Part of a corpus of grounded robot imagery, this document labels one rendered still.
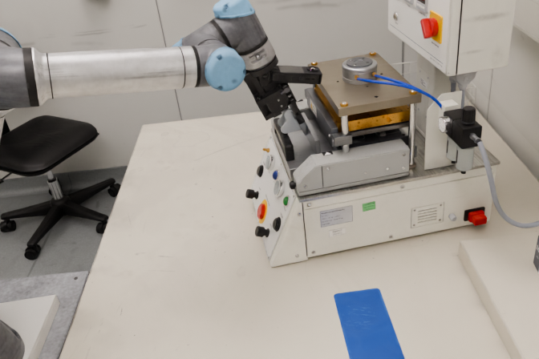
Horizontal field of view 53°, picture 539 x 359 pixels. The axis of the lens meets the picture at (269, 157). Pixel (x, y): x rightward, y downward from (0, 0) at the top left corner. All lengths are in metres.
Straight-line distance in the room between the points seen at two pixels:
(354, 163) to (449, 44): 0.30
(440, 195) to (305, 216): 0.31
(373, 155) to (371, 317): 0.33
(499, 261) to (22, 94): 0.96
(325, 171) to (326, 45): 1.70
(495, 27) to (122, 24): 2.00
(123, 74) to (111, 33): 1.89
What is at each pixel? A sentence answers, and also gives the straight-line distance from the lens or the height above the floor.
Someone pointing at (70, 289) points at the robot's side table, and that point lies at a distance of 1.37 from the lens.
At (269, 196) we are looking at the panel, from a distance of 1.34.
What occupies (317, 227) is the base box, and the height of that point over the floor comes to 0.85.
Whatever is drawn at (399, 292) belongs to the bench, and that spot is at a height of 0.75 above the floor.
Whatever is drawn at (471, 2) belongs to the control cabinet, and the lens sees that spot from 1.11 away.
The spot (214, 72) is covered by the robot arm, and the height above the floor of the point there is 1.26.
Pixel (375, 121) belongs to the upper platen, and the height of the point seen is 1.05.
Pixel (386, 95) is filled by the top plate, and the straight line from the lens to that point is 1.16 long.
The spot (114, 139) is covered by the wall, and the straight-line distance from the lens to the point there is 3.07.
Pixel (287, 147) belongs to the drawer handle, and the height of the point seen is 1.01.
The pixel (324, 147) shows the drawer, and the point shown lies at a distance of 1.25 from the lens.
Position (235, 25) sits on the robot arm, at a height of 1.29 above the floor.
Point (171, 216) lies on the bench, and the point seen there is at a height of 0.75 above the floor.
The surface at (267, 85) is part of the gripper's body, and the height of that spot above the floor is 1.14.
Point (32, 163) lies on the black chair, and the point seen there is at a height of 0.48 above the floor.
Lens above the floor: 1.60
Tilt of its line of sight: 31 degrees down
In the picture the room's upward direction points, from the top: 7 degrees counter-clockwise
